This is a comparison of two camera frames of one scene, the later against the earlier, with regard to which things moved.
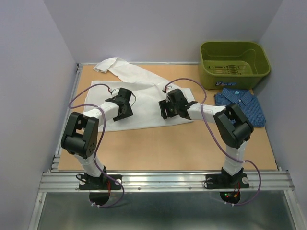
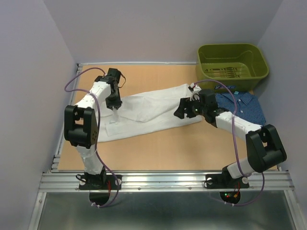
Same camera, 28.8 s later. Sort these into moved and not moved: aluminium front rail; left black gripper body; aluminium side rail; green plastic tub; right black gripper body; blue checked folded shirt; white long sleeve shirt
Moved: left black gripper body; right black gripper body; white long sleeve shirt
Not moved: aluminium front rail; green plastic tub; blue checked folded shirt; aluminium side rail
